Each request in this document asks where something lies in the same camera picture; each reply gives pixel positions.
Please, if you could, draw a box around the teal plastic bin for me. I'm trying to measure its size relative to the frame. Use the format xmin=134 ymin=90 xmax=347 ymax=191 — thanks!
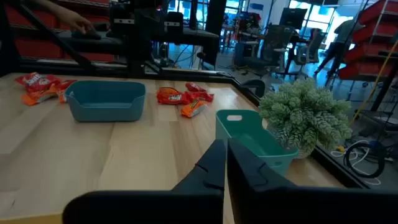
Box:
xmin=215 ymin=109 xmax=299 ymax=177

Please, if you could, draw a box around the dark blue plastic bin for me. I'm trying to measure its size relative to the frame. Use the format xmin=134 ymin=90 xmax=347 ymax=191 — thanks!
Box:
xmin=64 ymin=80 xmax=147 ymax=123

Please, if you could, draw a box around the small coiled black cable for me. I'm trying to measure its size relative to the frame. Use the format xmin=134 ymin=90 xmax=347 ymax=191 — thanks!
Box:
xmin=240 ymin=78 xmax=266 ymax=98

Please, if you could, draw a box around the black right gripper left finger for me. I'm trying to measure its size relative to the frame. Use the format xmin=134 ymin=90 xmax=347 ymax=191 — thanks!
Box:
xmin=62 ymin=139 xmax=226 ymax=224

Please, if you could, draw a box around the white floor cable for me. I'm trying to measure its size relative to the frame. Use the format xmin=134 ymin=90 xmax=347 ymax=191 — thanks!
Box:
xmin=330 ymin=139 xmax=382 ymax=186

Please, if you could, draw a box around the black aluminium table frame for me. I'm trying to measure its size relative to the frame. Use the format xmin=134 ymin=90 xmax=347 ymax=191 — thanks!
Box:
xmin=0 ymin=0 xmax=371 ymax=190

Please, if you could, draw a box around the orange candy pack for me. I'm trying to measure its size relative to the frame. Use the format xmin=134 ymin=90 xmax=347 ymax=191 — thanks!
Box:
xmin=57 ymin=90 xmax=69 ymax=105
xmin=180 ymin=100 xmax=208 ymax=119
xmin=20 ymin=88 xmax=60 ymax=106
xmin=155 ymin=86 xmax=193 ymax=106

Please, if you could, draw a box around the black monitor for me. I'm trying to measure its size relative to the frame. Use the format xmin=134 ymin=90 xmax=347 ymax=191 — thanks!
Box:
xmin=279 ymin=7 xmax=308 ymax=31

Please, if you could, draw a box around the black office chair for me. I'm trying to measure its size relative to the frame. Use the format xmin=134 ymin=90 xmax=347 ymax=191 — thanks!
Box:
xmin=294 ymin=28 xmax=326 ymax=80
xmin=233 ymin=24 xmax=295 ymax=78

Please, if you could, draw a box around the person's forearm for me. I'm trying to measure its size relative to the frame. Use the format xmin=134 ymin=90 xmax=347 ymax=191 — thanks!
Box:
xmin=26 ymin=0 xmax=74 ymax=19

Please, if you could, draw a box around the yellow power cord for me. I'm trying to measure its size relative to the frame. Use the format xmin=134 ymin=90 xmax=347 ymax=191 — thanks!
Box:
xmin=335 ymin=39 xmax=398 ymax=154

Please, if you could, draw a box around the person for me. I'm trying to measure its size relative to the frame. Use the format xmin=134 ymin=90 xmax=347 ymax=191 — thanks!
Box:
xmin=313 ymin=19 xmax=364 ymax=78

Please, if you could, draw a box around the red storage bin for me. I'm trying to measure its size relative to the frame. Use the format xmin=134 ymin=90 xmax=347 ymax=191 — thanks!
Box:
xmin=337 ymin=60 xmax=396 ymax=82
xmin=343 ymin=43 xmax=398 ymax=65
xmin=357 ymin=0 xmax=398 ymax=26
xmin=14 ymin=37 xmax=115 ymax=62
xmin=351 ymin=21 xmax=398 ymax=44

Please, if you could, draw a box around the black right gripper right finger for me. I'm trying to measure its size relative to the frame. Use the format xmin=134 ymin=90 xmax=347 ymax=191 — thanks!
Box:
xmin=226 ymin=138 xmax=398 ymax=224

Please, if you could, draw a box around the black desk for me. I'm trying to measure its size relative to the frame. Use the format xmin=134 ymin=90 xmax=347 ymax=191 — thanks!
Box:
xmin=55 ymin=27 xmax=220 ymax=68

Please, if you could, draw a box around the large coiled black cable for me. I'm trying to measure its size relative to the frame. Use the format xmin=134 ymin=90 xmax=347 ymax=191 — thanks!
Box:
xmin=343 ymin=141 xmax=386 ymax=179

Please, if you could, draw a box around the artificial green potted plant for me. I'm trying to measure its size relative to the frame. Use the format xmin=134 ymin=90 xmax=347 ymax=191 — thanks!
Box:
xmin=257 ymin=78 xmax=354 ymax=160

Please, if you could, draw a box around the person's hand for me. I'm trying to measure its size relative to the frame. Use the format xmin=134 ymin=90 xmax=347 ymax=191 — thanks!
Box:
xmin=52 ymin=7 xmax=98 ymax=34

